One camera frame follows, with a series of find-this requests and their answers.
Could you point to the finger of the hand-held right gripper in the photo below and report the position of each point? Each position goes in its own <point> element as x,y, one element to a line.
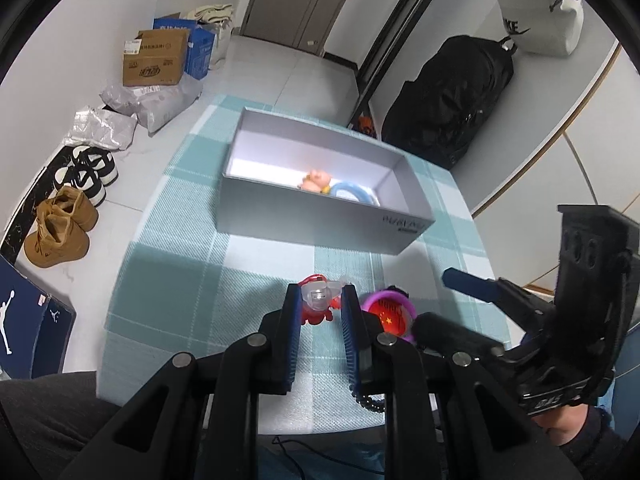
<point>450,332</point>
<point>470,284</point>

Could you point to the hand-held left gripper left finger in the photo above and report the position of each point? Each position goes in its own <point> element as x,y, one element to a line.
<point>292,332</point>

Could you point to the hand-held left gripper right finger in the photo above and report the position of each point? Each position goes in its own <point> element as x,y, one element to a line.
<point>351,332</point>

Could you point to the red round badge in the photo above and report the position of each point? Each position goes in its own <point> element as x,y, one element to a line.
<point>392,321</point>

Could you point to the grey cardboard box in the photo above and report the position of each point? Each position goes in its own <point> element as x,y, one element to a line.
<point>310,220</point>

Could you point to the person's right forearm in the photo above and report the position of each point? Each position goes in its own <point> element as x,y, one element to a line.
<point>590,442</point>

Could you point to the teal checked tablecloth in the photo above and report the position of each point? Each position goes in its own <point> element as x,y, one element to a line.
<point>200,260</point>

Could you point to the pink doll figure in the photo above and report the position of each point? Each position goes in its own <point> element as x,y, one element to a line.
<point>315,180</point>

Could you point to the black backpack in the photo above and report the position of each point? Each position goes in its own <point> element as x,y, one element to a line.
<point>450,105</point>

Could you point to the small orange object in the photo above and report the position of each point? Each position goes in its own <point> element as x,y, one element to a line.
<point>366,125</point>

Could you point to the brown suede boot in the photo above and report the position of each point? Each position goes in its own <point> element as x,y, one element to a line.
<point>55,241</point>
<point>76,207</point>

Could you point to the black and white sneaker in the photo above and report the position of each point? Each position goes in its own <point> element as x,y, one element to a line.
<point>95,161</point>
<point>75,184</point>

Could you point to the person's leg in dark trousers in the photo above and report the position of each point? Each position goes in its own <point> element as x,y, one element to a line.
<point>45,425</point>

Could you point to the black folded stand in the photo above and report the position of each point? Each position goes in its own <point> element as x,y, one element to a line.
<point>400,25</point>

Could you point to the grey plastic parcel bag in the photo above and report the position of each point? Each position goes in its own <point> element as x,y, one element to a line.
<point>150,101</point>

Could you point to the dark blue shoe box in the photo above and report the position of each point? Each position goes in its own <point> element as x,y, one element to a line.
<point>20,320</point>

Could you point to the silver plastic parcel bag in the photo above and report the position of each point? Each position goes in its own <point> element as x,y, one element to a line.
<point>102,127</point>

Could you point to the white hanging bag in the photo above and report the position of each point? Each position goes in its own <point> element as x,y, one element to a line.
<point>540,10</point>

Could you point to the blue cardboard carton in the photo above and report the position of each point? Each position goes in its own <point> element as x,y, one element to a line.
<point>201,55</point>

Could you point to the brown cardboard carton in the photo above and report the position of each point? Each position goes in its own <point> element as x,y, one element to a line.
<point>152,60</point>

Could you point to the white sack with cream cloth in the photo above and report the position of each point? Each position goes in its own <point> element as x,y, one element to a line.
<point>219,25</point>

